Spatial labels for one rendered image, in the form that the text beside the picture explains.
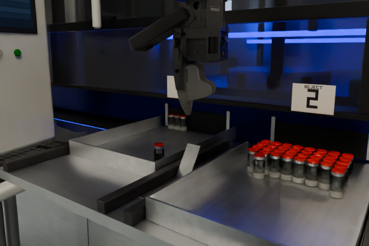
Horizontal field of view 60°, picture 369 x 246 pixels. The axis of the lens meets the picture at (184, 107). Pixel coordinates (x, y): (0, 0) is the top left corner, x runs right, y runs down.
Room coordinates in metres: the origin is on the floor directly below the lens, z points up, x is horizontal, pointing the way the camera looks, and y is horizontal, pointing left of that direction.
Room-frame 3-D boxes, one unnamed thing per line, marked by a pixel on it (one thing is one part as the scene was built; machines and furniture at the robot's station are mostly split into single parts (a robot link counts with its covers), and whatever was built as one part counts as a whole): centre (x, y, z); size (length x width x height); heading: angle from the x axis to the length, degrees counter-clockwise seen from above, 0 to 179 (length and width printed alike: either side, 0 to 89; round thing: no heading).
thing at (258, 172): (0.57, -0.14, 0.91); 0.02 x 0.02 x 0.05
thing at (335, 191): (0.49, -0.25, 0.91); 0.02 x 0.02 x 0.05
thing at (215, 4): (0.56, -0.03, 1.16); 0.09 x 0.08 x 0.12; 72
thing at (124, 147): (0.77, 0.06, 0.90); 0.34 x 0.26 x 0.04; 145
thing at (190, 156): (0.54, 0.02, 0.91); 0.14 x 0.03 x 0.06; 144
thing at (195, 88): (0.55, -0.02, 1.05); 0.06 x 0.03 x 0.09; 72
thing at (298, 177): (0.55, -0.20, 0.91); 0.18 x 0.02 x 0.05; 55
